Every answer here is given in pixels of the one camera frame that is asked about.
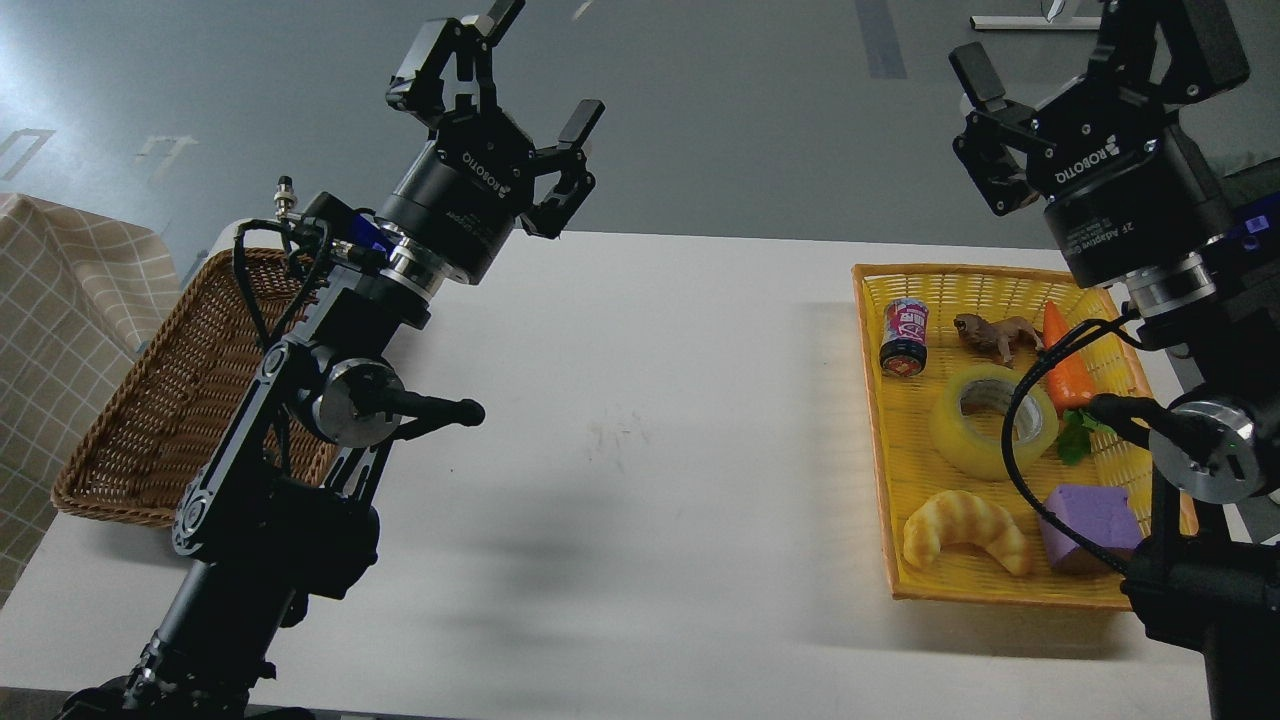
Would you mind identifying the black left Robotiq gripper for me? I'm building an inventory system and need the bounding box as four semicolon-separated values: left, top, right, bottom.
378;1;605;284

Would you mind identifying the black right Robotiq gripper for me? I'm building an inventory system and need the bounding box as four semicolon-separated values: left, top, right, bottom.
948;1;1251;288

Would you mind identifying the yellow tape roll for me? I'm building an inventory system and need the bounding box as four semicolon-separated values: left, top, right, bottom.
928;363;1060;480

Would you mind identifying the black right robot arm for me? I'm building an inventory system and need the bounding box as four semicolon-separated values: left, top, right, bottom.
948;1;1277;719

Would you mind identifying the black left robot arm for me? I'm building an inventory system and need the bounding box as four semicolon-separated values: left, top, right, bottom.
59;1;605;719

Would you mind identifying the white stand base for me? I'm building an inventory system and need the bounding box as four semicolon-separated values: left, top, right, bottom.
969;1;1101;32

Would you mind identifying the brown toy animal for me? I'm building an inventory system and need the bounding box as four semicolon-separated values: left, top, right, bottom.
952;313;1044;368

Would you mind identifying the orange toy carrot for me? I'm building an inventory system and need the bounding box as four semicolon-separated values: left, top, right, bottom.
1043;354;1105;466

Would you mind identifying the small red drink can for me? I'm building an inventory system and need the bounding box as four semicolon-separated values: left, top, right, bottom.
879;297;929;378

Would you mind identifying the yellow plastic basket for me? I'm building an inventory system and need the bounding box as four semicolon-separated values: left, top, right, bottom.
851;263;1152;612

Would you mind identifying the purple foam block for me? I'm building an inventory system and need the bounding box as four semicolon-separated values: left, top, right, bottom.
1039;484;1144;577

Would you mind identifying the brown wicker basket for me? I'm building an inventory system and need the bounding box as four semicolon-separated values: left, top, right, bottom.
52;247;340;529

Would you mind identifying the beige checkered cloth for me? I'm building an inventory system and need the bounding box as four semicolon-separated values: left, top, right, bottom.
1;193;180;600

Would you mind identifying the toy croissant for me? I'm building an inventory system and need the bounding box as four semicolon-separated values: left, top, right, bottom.
902;489;1033;577

